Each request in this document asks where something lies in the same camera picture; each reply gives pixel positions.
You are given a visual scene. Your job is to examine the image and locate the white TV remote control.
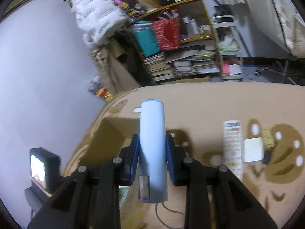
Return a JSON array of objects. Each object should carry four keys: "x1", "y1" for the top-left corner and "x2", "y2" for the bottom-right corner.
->
[{"x1": 222, "y1": 120, "x2": 243, "y2": 181}]

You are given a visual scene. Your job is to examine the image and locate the cardboard box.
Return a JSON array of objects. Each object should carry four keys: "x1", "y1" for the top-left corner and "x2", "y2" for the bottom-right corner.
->
[{"x1": 62, "y1": 117, "x2": 144, "y2": 229}]

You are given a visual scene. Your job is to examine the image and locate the light blue power bank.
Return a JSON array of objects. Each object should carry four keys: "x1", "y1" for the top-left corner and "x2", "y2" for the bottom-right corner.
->
[{"x1": 139, "y1": 100, "x2": 168, "y2": 204}]

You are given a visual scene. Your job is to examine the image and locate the white square charger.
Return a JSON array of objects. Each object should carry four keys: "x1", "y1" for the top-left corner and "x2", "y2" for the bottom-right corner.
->
[{"x1": 243, "y1": 138, "x2": 264, "y2": 162}]

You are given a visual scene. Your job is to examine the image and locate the small olive box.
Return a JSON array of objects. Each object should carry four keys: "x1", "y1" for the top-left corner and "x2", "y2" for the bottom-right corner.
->
[{"x1": 261, "y1": 129, "x2": 275, "y2": 149}]

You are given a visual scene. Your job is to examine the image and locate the plush toys in bag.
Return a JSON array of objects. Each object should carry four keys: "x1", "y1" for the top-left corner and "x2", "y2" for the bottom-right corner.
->
[{"x1": 86, "y1": 81, "x2": 113, "y2": 101}]

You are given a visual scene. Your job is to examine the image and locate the beige floral rug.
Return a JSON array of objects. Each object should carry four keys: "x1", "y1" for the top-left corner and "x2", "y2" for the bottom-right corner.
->
[{"x1": 62, "y1": 81, "x2": 305, "y2": 229}]

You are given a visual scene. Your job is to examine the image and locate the stack of books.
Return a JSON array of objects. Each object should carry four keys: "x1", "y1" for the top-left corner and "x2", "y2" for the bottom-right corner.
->
[{"x1": 143, "y1": 52, "x2": 175, "y2": 82}]

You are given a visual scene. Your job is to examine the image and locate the white puffer jacket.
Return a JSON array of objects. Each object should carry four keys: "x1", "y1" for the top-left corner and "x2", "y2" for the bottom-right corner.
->
[{"x1": 69, "y1": 0, "x2": 127, "y2": 49}]

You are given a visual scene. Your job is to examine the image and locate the wooden bookshelf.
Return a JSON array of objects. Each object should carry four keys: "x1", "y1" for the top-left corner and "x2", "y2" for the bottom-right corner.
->
[{"x1": 127, "y1": 0, "x2": 220, "y2": 84}]

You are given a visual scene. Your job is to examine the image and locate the teal bag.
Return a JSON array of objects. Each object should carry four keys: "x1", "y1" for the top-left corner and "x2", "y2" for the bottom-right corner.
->
[{"x1": 129, "y1": 20, "x2": 160, "y2": 57}]

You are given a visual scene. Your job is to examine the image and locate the white utility cart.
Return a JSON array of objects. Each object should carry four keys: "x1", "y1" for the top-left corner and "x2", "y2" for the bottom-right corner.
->
[{"x1": 211, "y1": 15, "x2": 243, "y2": 81}]

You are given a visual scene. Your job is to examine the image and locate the red patterned gift bag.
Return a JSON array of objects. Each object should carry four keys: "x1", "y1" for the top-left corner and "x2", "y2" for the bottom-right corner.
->
[{"x1": 151, "y1": 18, "x2": 180, "y2": 51}]

